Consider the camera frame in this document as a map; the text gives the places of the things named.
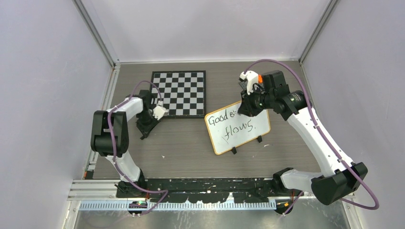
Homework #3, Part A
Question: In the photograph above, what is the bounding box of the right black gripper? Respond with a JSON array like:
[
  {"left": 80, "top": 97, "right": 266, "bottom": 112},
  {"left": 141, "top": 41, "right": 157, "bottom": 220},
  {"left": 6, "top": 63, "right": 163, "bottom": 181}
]
[{"left": 239, "top": 85, "right": 275, "bottom": 117}]

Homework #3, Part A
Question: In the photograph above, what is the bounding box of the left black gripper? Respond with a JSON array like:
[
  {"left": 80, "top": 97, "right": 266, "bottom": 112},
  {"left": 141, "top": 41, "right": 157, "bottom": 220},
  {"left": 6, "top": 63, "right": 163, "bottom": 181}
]
[{"left": 136, "top": 111, "right": 160, "bottom": 137}]

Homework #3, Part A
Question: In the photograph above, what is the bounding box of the yellow framed whiteboard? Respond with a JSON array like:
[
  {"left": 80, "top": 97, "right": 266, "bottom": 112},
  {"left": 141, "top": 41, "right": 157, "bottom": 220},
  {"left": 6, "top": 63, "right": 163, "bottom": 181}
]
[{"left": 204, "top": 101, "right": 271, "bottom": 155}]

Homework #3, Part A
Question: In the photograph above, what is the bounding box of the black white checkerboard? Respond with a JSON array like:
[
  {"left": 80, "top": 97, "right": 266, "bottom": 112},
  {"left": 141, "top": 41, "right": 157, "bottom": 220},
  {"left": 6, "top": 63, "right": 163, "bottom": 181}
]
[{"left": 150, "top": 70, "right": 207, "bottom": 118}]

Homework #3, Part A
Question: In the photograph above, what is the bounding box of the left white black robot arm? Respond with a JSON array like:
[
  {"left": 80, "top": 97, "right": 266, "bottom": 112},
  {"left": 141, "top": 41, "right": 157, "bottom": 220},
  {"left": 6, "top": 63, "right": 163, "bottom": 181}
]
[{"left": 90, "top": 90, "right": 167, "bottom": 198}]

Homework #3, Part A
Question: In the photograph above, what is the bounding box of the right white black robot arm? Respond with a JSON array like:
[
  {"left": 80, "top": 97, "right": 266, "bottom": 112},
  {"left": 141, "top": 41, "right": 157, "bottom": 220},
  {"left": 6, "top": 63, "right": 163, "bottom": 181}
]
[{"left": 238, "top": 70, "right": 368, "bottom": 205}]

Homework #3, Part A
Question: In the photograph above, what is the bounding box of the grey lego baseplate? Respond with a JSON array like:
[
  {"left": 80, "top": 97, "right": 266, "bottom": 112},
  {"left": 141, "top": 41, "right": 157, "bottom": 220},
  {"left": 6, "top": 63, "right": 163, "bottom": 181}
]
[{"left": 238, "top": 81, "right": 247, "bottom": 91}]

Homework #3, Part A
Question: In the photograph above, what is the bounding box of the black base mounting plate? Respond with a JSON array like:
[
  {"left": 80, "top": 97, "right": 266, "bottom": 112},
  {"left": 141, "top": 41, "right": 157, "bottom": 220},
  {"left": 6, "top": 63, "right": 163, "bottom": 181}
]
[{"left": 116, "top": 177, "right": 304, "bottom": 204}]

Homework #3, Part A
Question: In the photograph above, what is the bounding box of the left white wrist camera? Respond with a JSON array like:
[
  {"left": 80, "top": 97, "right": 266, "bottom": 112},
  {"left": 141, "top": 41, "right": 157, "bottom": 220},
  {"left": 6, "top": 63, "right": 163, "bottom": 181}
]
[{"left": 152, "top": 105, "right": 169, "bottom": 121}]

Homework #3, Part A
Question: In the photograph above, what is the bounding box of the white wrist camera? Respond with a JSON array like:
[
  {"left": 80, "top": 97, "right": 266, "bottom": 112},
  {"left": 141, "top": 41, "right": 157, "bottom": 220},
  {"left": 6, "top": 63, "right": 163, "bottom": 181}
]
[
  {"left": 152, "top": 105, "right": 169, "bottom": 121},
  {"left": 239, "top": 71, "right": 258, "bottom": 95}
]

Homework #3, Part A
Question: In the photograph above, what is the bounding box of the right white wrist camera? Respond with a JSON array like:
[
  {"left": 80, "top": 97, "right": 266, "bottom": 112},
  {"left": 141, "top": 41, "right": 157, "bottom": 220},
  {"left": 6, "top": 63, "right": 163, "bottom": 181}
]
[{"left": 239, "top": 71, "right": 258, "bottom": 95}]

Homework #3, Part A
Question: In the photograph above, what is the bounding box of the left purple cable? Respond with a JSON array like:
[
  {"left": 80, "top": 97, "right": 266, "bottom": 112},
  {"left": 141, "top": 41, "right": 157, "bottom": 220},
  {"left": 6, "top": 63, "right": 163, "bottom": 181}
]
[{"left": 107, "top": 80, "right": 170, "bottom": 217}]

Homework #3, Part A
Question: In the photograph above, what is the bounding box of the purple cable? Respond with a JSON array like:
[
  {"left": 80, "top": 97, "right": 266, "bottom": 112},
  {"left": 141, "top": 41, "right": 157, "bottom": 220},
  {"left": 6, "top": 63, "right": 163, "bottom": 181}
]
[
  {"left": 244, "top": 59, "right": 380, "bottom": 217},
  {"left": 107, "top": 80, "right": 170, "bottom": 217}
]

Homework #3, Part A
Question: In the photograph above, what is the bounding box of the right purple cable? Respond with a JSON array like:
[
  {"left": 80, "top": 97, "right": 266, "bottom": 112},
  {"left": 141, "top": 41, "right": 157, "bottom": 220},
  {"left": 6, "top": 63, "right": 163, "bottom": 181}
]
[{"left": 244, "top": 59, "right": 380, "bottom": 217}]

